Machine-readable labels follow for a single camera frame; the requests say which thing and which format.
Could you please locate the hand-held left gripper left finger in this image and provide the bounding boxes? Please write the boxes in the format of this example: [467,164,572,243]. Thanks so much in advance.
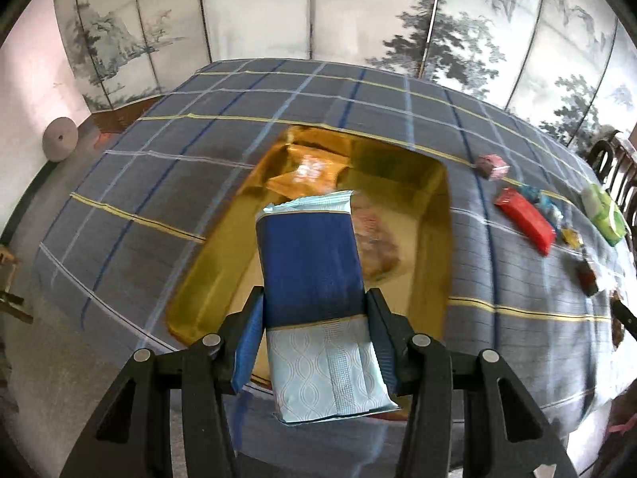
[60,286,265,478]

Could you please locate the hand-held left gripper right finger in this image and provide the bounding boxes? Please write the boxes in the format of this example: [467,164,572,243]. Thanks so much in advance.
[365,289,580,478]

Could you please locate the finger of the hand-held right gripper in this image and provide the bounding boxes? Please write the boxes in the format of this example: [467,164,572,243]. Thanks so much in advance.
[610,296,637,340]

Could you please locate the gold metal tin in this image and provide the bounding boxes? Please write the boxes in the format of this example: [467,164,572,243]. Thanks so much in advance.
[164,125,455,421]

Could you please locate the blue and white snack packet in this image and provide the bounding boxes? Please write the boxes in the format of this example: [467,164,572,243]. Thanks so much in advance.
[255,190,402,426]

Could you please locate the blue candy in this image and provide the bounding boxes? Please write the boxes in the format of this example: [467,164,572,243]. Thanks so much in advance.
[520,185,564,226]

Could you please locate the pink patterned snack packet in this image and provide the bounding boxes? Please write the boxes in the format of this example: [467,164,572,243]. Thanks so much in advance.
[478,154,511,180]

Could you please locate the dark red snack packet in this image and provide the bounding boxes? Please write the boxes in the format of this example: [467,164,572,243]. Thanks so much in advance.
[576,248,621,298]

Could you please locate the clear cookie packet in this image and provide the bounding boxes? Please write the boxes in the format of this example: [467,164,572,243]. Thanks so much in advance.
[351,192,405,282]

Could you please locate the dark carved wooden chair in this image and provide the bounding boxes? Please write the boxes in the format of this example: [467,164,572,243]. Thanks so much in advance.
[586,129,637,222]

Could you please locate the blue plaid tablecloth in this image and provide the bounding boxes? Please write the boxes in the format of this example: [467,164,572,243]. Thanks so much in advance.
[32,59,629,474]

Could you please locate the orange snack packet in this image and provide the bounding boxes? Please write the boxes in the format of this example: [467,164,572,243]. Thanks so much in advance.
[266,143,352,200]

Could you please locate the light wooden folding chair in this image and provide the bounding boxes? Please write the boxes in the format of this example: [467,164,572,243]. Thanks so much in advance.
[0,244,35,325]

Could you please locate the round grey stone disc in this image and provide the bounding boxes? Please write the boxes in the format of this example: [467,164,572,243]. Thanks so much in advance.
[42,117,79,162]

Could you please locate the painted landscape folding screen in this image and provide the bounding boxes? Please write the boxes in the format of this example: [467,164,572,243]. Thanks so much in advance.
[52,0,637,149]

